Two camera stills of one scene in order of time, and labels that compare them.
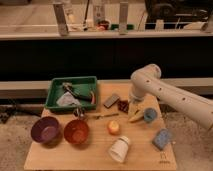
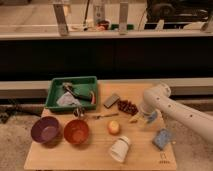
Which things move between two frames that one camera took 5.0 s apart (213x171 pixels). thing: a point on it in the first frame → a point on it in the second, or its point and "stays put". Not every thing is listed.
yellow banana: (136, 119) stays put
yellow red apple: (113, 127) stays put
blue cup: (150, 115) stays put
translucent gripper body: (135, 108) → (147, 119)
